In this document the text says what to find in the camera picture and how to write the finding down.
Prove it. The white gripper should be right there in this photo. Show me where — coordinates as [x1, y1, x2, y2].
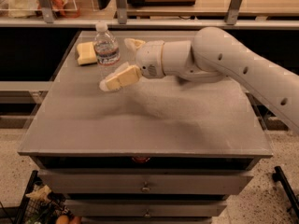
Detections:
[99, 38, 164, 91]

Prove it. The lower grey drawer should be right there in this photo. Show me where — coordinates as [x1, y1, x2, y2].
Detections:
[65, 200, 226, 217]

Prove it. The grey drawer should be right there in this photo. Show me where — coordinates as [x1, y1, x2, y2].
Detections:
[38, 170, 252, 195]
[65, 200, 226, 217]

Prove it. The grey shelf rail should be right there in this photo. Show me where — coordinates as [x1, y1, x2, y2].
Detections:
[0, 17, 299, 31]

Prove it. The black wire basket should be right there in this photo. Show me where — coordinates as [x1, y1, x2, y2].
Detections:
[0, 170, 82, 224]

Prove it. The black metal stand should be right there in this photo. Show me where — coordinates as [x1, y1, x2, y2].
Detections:
[272, 166, 299, 218]

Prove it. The yellow sponge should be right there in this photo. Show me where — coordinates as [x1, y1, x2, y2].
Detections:
[77, 42, 97, 65]

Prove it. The clear plastic water bottle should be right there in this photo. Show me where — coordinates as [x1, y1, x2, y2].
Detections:
[93, 21, 121, 66]

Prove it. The upper grey drawer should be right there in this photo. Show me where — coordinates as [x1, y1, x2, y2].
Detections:
[38, 170, 252, 195]

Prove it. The grey drawer cabinet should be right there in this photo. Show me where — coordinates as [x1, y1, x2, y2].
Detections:
[17, 30, 274, 224]

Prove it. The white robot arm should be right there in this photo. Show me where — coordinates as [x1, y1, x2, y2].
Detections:
[99, 27, 299, 133]

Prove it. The clear plastic box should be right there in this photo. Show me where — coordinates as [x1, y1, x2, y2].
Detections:
[0, 0, 79, 18]

